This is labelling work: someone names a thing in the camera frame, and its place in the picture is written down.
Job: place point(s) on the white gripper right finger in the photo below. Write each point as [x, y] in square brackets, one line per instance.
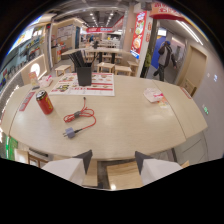
[156, 170]

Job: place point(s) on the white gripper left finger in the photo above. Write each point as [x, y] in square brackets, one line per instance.
[68, 170]

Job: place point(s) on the grey charging adapter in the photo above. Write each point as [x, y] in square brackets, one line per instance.
[70, 132]

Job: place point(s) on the wooden stool seat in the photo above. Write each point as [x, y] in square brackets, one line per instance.
[124, 176]

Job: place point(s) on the red drink can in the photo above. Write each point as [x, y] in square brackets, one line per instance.
[44, 102]

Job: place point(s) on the white tissue packet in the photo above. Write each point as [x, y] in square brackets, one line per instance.
[153, 94]

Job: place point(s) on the red table sticker strip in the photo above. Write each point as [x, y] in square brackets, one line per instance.
[27, 101]

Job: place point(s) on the printed menu placemat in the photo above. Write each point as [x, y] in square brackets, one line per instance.
[85, 84]

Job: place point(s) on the white napkin pack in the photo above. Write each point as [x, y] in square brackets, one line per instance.
[45, 80]

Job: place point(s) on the small table sign stand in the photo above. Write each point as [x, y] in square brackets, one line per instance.
[33, 80]

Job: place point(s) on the black chopstick holder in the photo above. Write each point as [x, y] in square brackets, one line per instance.
[84, 74]

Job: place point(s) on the wooden stool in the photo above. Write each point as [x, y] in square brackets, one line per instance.
[123, 70]
[62, 69]
[133, 66]
[105, 66]

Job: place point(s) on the person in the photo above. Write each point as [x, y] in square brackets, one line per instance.
[165, 60]

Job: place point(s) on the wooden dining table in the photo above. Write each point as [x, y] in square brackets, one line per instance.
[96, 52]

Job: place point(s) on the red food poster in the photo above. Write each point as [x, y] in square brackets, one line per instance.
[138, 34]

